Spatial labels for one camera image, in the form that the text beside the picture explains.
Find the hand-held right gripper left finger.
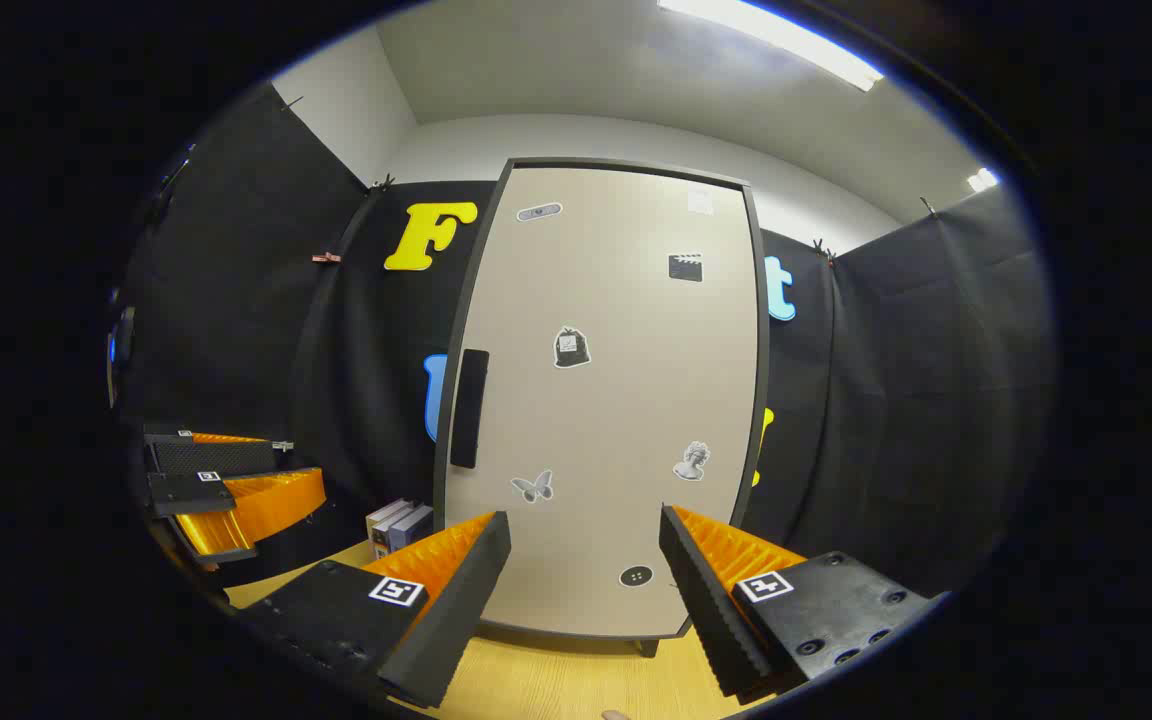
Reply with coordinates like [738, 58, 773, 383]
[236, 510, 513, 709]

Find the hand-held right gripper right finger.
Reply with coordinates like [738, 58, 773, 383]
[658, 504, 947, 704]

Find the dark grey cabinet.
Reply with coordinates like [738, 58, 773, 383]
[433, 157, 770, 658]

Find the black cabinet door handle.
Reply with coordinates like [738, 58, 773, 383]
[450, 349, 490, 469]

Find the beige cabinet door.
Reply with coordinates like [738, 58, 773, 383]
[439, 165, 763, 637]

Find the blue grey book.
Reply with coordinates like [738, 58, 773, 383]
[388, 505, 435, 557]

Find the dark grey book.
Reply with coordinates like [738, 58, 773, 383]
[373, 503, 425, 559]

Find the black backdrop cloth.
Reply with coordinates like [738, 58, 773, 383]
[121, 85, 1052, 601]

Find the long ceiling light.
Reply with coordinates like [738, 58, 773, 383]
[658, 0, 885, 93]

